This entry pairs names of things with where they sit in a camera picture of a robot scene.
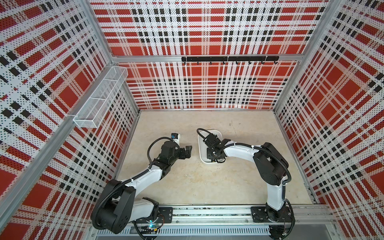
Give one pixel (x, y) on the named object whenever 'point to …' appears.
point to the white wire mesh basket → (90, 113)
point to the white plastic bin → (202, 147)
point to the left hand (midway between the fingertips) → (185, 148)
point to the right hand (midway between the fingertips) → (212, 155)
